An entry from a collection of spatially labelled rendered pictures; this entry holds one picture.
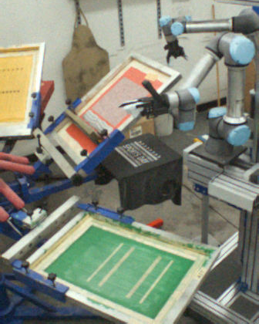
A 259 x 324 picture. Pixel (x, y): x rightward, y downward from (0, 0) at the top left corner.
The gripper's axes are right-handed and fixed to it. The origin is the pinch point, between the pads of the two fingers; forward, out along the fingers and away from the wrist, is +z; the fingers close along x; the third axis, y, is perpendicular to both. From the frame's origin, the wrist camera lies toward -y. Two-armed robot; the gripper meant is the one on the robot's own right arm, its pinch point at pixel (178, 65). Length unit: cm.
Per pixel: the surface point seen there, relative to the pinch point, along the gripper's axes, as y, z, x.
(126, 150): -7, 40, -53
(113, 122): 13, 3, -59
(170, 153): 13, 47, -31
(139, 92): 8.6, -2.9, -35.3
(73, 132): -11, 9, -79
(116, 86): -14.3, -1.7, -39.8
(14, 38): -200, -7, -58
